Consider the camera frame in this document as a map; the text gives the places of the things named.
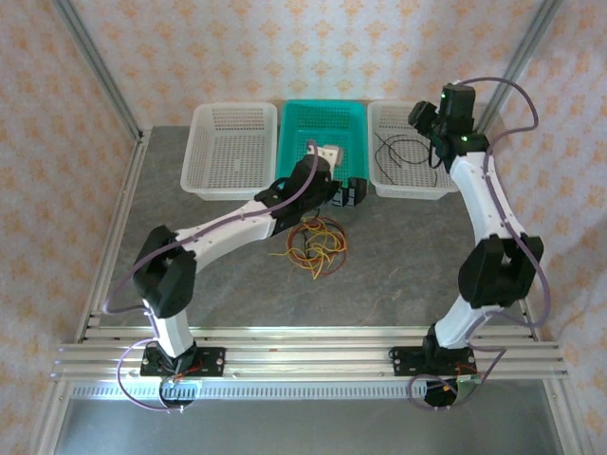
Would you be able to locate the grey metal sheet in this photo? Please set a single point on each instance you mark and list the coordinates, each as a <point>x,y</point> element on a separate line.
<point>308,426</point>

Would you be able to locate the aluminium table side rail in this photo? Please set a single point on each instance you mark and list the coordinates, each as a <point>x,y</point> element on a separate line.
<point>531,332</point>
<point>118,227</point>

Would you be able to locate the green plastic basket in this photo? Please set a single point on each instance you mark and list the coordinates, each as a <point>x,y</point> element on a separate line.
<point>303,123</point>

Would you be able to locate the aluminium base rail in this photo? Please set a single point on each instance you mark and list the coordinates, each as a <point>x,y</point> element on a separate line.
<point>308,360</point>

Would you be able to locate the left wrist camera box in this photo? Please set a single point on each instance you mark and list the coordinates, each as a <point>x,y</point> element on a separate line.
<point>329,154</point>

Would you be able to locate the aluminium frame post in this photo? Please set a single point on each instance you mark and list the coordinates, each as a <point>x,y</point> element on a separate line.
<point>514,71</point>
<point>102,71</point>

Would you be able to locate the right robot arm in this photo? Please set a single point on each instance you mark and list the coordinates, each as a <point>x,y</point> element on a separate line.
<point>474,199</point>

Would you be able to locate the white plastic basket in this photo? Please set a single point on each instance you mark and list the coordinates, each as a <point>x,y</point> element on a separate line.
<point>393,118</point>
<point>227,156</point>

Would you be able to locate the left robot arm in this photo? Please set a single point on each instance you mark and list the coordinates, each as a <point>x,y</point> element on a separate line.
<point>237,232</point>

